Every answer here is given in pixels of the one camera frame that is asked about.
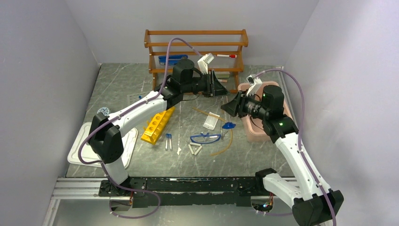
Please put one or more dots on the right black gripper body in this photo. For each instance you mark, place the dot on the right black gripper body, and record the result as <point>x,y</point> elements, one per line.
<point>249,105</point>

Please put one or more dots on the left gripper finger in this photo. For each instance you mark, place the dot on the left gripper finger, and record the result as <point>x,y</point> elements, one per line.
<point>223,92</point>
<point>216,87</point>

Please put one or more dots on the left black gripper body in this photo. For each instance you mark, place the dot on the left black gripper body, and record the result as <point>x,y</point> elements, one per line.
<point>203,85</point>

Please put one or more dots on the blue hexagonal base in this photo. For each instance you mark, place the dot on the blue hexagonal base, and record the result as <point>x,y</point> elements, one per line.
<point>229,125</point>

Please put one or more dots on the blue safety goggles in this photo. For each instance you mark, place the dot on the blue safety goggles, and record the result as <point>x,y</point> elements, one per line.
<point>205,138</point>

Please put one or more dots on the tan rubber tube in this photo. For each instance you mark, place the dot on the tan rubber tube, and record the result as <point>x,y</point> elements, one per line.
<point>223,120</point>

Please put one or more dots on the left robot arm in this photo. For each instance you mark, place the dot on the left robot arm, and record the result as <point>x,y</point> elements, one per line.
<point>107,132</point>

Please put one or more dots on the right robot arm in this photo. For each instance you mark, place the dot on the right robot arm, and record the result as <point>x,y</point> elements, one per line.
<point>313,202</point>

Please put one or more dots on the white green box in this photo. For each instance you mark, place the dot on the white green box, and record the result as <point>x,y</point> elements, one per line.
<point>222,75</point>

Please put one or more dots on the clear plastic bag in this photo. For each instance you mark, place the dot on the clear plastic bag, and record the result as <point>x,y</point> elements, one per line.
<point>211,121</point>

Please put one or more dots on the pink plastic bin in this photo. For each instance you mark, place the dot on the pink plastic bin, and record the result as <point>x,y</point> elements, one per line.
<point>253,128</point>

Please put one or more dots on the wooden shelf rack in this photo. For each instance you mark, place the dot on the wooden shelf rack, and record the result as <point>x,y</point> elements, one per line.
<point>195,44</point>

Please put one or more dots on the red white marker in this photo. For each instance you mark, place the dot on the red white marker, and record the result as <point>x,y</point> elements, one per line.
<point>229,56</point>

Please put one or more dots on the blue black clamp tool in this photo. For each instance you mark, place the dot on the blue black clamp tool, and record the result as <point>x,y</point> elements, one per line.
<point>172,59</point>

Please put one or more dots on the white clay triangle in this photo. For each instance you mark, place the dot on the white clay triangle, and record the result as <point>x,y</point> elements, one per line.
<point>194,148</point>

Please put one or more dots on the yellow test tube rack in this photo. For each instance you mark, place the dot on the yellow test tube rack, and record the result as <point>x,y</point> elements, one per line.
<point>156,126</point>

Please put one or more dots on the blue capped test tubes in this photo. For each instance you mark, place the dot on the blue capped test tubes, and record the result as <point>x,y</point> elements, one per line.
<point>168,145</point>

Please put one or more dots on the clear well plate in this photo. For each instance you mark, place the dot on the clear well plate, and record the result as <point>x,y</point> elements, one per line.
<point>133,98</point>

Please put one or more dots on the blue white tape roll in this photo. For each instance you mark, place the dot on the blue white tape roll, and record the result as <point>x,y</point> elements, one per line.
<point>104,110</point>

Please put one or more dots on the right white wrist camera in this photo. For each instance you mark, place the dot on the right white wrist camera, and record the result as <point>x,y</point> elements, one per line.
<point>255,83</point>

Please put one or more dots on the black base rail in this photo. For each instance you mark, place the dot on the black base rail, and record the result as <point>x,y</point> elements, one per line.
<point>186,191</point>

